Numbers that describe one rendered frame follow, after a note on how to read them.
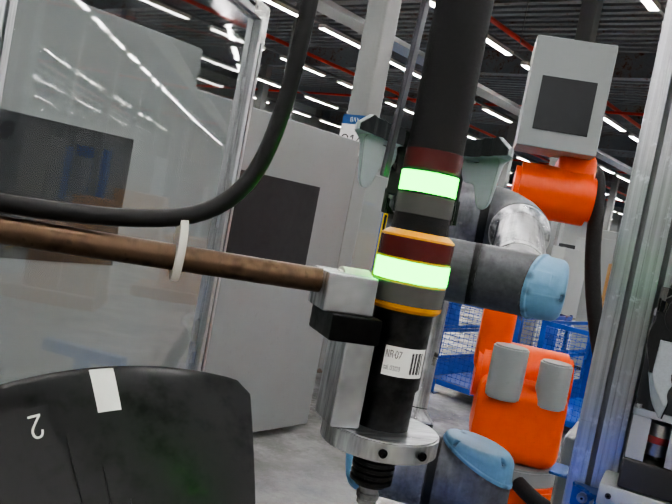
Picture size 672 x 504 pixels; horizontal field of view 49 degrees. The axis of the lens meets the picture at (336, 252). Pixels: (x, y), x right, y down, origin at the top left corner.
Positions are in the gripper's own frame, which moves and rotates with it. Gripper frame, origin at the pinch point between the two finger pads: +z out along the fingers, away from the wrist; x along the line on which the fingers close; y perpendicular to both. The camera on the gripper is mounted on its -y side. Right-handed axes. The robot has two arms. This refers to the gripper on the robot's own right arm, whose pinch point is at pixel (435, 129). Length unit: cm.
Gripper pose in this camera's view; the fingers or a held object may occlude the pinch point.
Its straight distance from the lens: 61.2
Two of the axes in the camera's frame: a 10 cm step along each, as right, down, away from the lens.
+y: -1.9, 9.8, 0.5
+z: -1.1, 0.3, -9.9
